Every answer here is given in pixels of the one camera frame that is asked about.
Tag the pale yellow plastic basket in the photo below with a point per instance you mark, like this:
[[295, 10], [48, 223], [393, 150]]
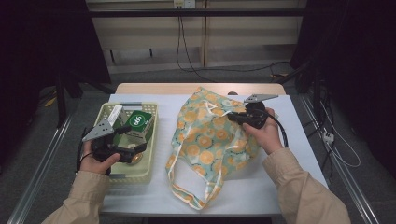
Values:
[[143, 168]]

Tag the person's left hand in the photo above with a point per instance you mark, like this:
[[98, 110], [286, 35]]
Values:
[[96, 166]]

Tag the white power strip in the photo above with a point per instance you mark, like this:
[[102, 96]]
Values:
[[328, 137]]

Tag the white wall socket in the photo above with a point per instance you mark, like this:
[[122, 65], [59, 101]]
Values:
[[184, 3]]

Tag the dark round table grommet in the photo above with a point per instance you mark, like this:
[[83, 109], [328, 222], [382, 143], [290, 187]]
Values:
[[232, 93]]

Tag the tall green white box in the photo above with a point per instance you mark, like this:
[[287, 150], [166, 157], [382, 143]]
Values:
[[117, 113]]

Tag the white foam board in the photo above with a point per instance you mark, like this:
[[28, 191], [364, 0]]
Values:
[[249, 193]]

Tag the black horizontal bar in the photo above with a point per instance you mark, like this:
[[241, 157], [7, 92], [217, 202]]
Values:
[[193, 12]]

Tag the person's right hand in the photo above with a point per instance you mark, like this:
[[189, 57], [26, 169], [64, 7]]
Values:
[[267, 137]]

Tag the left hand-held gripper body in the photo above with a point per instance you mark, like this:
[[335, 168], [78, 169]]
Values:
[[99, 132]]

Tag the black metal stand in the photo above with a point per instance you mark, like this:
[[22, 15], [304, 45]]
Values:
[[60, 99]]

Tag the dark curtain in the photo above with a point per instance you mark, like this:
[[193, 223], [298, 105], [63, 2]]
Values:
[[358, 46], [37, 46]]

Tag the orange-print cloth bag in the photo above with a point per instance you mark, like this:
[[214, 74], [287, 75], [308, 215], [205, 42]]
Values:
[[205, 140]]

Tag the metal floor rail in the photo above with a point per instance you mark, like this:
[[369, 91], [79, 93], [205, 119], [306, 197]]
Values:
[[348, 180], [40, 174]]

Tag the square green white box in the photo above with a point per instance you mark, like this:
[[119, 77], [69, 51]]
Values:
[[138, 121]]

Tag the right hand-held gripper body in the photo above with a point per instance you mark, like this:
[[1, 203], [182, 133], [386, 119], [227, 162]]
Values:
[[257, 113]]

